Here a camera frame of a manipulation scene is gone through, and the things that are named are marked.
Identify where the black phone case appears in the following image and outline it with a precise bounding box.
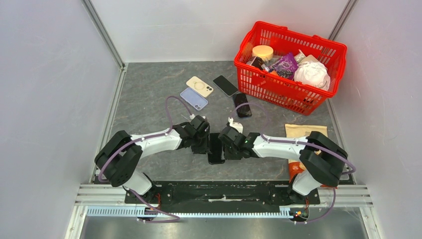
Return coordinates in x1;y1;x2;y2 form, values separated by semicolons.
208;132;226;165

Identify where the black smartphone purple edge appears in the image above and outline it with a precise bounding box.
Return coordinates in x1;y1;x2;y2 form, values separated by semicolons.
209;133;225;163

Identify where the lavender phone case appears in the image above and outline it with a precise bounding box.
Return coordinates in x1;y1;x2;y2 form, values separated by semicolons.
180;87;209;111

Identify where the dark blue smartphone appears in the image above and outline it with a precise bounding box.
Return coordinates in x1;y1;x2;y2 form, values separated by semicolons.
232;93;252;119

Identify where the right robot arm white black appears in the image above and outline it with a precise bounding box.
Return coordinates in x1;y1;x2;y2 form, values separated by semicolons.
218;126;348;204

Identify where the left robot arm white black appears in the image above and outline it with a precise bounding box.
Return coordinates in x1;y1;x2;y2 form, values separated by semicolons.
94;115;210;203

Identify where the beige phone case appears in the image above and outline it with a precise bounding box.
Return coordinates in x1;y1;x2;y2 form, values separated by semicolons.
186;76;214;98

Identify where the black smartphone near basket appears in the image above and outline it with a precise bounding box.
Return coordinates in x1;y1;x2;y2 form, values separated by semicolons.
213;75;238;97

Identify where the cassava chips bag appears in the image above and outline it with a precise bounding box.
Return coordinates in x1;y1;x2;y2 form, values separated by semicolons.
285;124;328;182

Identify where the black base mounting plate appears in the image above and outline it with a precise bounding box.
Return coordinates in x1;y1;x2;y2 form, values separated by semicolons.
143;180;320;213

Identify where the red plastic shopping basket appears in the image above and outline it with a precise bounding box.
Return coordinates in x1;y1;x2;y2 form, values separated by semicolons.
234;21;347;115

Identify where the purple snack packet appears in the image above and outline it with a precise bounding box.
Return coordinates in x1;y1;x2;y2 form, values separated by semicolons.
269;52;299;80

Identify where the yellow lid jar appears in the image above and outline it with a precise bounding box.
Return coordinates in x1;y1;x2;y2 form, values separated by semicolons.
252;45;274;61

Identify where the white plastic bag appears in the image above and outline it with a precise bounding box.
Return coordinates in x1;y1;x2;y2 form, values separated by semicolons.
294;61;331;91

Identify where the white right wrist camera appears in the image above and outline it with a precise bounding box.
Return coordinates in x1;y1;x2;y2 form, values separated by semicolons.
228;117;243;133

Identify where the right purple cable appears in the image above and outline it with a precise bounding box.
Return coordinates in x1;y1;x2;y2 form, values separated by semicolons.
229;102;357;225

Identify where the purple cable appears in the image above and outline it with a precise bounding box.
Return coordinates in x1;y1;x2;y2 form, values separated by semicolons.
229;102;357;225
98;96;181;224

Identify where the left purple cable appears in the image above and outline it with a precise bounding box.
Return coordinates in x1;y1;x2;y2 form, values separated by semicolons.
98;96;181;224

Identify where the aluminium frame rail front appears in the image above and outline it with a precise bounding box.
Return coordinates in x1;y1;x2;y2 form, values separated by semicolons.
75;185;373;219

